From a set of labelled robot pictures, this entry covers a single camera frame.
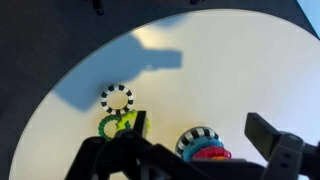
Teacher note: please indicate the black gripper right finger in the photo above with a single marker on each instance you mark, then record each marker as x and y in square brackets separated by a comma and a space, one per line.
[262, 135]

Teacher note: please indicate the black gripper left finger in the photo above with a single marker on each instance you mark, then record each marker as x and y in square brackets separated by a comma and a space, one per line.
[140, 123]

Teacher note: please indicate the ring stacking stand with rings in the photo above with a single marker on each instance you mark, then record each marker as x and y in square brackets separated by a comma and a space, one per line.
[201, 143]

